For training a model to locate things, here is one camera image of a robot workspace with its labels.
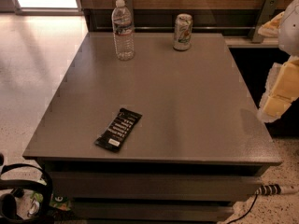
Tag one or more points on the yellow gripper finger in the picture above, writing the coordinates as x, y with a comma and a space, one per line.
281, 90
270, 28

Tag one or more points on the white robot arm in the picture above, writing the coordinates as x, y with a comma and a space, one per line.
288, 33

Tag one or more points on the black rxbar chocolate bar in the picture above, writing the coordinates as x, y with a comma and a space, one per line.
118, 130

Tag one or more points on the clear plastic water bottle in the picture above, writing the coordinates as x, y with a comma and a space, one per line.
123, 31

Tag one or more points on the lower grey drawer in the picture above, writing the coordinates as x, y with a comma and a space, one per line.
152, 211

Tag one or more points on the grey drawer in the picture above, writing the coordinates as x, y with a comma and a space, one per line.
154, 187
152, 211

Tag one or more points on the upper grey drawer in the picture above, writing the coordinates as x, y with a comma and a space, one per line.
154, 187

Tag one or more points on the green snack bag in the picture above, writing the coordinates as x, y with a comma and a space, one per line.
58, 202

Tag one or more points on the black headphones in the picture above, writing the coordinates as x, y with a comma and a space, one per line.
16, 189

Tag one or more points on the right metal wall bracket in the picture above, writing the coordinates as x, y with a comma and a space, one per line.
264, 15

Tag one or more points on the striped black white handle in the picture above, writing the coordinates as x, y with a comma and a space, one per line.
276, 189

